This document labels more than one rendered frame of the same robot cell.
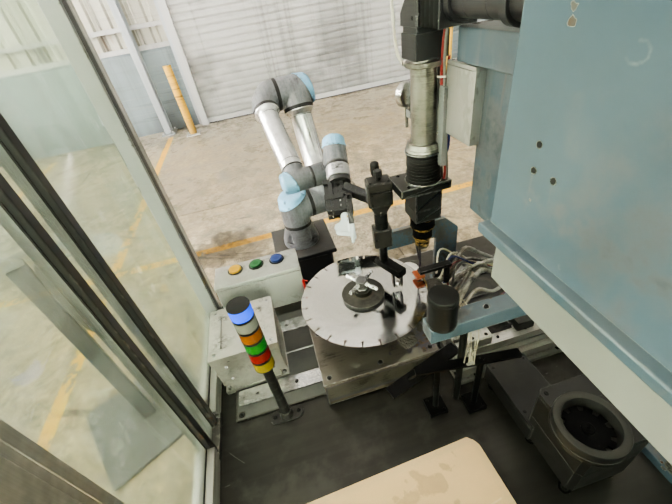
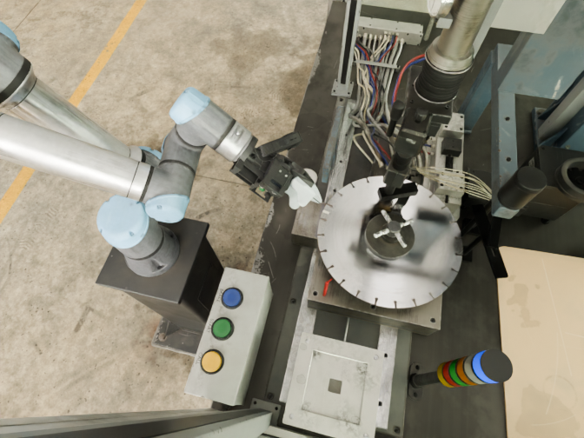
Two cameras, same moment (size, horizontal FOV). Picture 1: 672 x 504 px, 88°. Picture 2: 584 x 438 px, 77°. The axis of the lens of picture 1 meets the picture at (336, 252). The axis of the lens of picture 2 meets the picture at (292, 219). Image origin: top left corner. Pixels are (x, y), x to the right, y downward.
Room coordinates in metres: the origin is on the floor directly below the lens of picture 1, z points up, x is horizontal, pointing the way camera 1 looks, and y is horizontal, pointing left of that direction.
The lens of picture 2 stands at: (0.72, 0.35, 1.73)
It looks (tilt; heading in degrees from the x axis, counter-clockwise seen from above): 63 degrees down; 294
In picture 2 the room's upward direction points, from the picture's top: 2 degrees counter-clockwise
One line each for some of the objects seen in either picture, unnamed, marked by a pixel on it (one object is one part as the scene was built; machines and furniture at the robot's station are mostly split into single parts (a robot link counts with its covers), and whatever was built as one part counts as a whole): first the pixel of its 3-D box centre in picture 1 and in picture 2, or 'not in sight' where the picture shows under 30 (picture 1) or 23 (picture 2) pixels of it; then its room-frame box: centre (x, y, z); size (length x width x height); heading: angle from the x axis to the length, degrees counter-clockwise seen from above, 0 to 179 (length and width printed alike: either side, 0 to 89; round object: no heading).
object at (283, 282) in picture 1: (262, 284); (234, 335); (0.92, 0.27, 0.82); 0.28 x 0.11 x 0.15; 98
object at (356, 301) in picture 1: (362, 291); (390, 234); (0.65, -0.05, 0.96); 0.11 x 0.11 x 0.03
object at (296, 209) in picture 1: (295, 205); (130, 224); (1.25, 0.13, 0.91); 0.13 x 0.12 x 0.14; 106
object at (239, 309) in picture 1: (240, 310); (491, 366); (0.47, 0.20, 1.14); 0.05 x 0.04 x 0.03; 8
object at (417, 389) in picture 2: (286, 412); (417, 381); (0.47, 0.20, 0.76); 0.09 x 0.03 x 0.03; 98
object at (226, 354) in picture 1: (249, 343); (332, 387); (0.66, 0.29, 0.82); 0.18 x 0.18 x 0.15; 8
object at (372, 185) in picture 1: (380, 210); (406, 149); (0.69, -0.12, 1.17); 0.06 x 0.05 x 0.20; 89
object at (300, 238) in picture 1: (299, 230); (147, 244); (1.25, 0.14, 0.80); 0.15 x 0.15 x 0.10
